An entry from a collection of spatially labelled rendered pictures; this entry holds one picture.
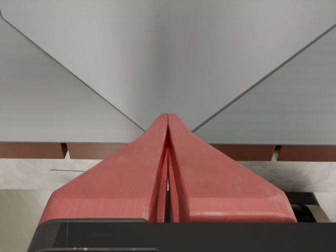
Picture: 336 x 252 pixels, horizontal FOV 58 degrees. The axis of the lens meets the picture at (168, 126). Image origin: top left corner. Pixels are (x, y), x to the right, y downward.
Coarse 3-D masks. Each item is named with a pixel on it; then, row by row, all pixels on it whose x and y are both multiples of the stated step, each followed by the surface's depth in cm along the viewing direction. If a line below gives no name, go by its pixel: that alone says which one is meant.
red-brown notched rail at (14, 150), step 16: (0, 144) 25; (16, 144) 25; (32, 144) 25; (48, 144) 25; (64, 144) 26; (80, 144) 25; (96, 144) 25; (112, 144) 25; (224, 144) 25; (240, 160) 26; (256, 160) 26; (288, 160) 26; (304, 160) 26; (320, 160) 26
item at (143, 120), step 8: (120, 112) 20; (128, 112) 20; (136, 112) 20; (144, 112) 20; (152, 112) 20; (160, 112) 20; (168, 112) 20; (176, 112) 20; (184, 112) 20; (192, 112) 20; (200, 112) 20; (136, 120) 20; (144, 120) 20; (152, 120) 20; (184, 120) 20; (192, 120) 20; (200, 120) 20; (144, 128) 20; (192, 128) 20
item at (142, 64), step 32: (32, 32) 17; (64, 32) 17; (96, 32) 17; (128, 32) 17; (160, 32) 17; (192, 32) 17; (224, 32) 17; (256, 32) 16; (288, 32) 16; (320, 32) 16; (64, 64) 18; (96, 64) 18; (128, 64) 18; (160, 64) 18; (192, 64) 18; (224, 64) 18; (256, 64) 18; (128, 96) 19; (160, 96) 19; (192, 96) 19; (224, 96) 19
